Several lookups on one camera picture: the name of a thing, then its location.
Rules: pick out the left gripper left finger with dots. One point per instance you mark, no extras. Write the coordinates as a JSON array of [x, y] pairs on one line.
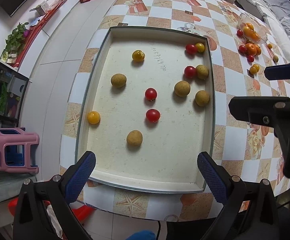
[[31, 220]]

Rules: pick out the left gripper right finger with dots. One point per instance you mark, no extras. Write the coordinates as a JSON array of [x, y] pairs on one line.
[[249, 209]]

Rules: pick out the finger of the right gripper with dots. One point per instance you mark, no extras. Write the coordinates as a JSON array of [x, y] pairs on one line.
[[261, 110], [279, 72]]

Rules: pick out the yellow cherry tomato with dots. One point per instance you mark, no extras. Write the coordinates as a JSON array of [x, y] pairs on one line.
[[138, 56]]

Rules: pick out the brown longan fruit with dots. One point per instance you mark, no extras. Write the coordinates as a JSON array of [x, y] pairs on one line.
[[275, 59]]

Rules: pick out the blue gloved hand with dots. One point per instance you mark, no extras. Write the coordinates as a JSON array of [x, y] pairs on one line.
[[142, 235]]

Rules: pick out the large orange near bowl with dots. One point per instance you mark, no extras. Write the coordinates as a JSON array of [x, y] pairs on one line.
[[251, 49]]

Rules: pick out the glass fruit bowl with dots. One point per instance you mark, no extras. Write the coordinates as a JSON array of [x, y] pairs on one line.
[[252, 30]]

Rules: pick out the red cherry tomato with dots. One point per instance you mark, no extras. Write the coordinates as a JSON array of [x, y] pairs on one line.
[[239, 33], [150, 94]]

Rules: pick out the pink plastic stool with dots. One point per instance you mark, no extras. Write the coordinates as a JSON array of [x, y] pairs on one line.
[[15, 150]]

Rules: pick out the red cherry tomato centre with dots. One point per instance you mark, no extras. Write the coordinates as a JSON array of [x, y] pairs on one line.
[[150, 94]]

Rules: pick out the shallow beige tray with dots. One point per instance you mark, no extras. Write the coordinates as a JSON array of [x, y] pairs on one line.
[[141, 145]]

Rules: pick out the potted green plant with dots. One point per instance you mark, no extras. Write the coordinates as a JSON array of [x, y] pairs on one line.
[[15, 41]]

